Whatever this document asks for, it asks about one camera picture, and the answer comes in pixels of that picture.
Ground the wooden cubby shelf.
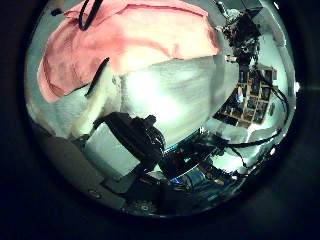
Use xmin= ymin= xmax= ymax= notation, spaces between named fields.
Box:
xmin=213 ymin=64 xmax=278 ymax=129

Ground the electronics rack with teal lights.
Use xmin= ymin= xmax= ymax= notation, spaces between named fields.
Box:
xmin=156 ymin=131 xmax=248 ymax=204

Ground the long black cable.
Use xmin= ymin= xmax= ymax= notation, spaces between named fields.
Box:
xmin=229 ymin=71 xmax=291 ymax=149

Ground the black cable loop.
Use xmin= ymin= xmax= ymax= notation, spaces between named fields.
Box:
xmin=77 ymin=0 xmax=105 ymax=32

